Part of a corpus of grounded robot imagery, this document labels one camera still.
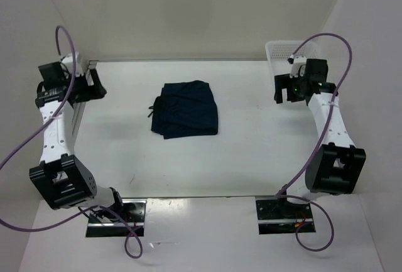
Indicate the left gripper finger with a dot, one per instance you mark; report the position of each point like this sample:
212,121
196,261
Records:
95,78
89,93

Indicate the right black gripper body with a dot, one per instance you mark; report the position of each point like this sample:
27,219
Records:
294,89

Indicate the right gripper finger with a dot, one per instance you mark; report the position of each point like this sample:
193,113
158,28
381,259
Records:
283,81
278,95

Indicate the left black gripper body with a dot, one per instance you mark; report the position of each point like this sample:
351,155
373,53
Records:
80,85

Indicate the navy blue shorts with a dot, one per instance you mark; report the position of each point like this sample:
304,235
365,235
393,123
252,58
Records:
185,109

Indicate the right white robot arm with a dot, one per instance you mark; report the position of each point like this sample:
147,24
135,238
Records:
336,162

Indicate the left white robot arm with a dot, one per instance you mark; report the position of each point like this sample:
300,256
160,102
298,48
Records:
60,177

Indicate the white plastic basket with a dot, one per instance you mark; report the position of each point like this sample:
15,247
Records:
278,52

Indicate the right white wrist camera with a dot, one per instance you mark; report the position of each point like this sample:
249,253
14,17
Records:
298,64

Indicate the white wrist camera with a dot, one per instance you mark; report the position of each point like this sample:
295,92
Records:
298,64
80,63

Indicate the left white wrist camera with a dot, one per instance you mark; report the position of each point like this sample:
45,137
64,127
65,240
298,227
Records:
80,63

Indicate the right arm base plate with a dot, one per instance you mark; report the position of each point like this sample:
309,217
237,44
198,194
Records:
283,217

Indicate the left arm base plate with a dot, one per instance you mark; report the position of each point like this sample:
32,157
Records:
133,214

